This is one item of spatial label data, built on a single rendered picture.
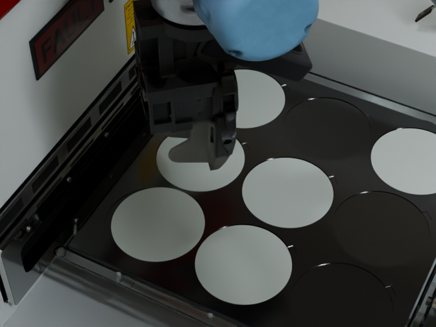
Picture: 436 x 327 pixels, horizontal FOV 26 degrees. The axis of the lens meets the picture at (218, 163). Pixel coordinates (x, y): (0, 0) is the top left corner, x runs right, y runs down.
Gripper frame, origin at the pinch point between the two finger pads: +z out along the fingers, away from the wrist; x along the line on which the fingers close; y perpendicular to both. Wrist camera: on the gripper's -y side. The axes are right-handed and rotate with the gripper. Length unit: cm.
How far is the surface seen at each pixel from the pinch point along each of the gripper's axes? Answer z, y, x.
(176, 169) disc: 8.8, 3.3, -7.0
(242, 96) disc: 8.8, -6.8, -16.5
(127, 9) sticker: -5.7, 5.9, -17.9
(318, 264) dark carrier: 8.7, -8.3, 9.0
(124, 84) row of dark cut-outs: 3.2, 7.3, -15.9
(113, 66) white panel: -0.4, 8.2, -15.2
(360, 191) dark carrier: 8.7, -15.7, 0.7
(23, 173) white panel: 0.0, 19.4, -2.3
